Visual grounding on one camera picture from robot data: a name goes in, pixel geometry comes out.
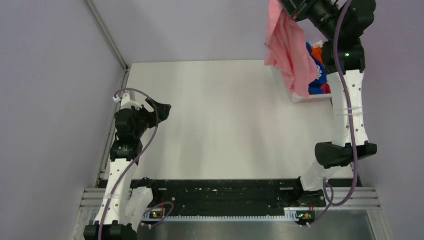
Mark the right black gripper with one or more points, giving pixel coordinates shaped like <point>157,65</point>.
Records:
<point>298,8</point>

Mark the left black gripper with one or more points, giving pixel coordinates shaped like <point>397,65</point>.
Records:
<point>164,111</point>

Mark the pink t-shirt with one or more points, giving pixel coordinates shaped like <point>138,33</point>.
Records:
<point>287,51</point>

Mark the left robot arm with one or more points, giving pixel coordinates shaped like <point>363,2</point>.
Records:
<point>123,208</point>

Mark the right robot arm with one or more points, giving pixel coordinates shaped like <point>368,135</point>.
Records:
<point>344,60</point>

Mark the orange t-shirt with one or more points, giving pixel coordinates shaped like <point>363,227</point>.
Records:
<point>316,53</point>

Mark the blue printed t-shirt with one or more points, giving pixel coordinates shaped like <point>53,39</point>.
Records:
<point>321,79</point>

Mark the red t-shirt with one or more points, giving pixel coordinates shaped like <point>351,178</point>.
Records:
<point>326,89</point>

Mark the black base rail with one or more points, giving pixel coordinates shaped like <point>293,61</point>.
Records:
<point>230,197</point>

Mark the white slotted cable duct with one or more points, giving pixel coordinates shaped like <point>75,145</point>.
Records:
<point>291,215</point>

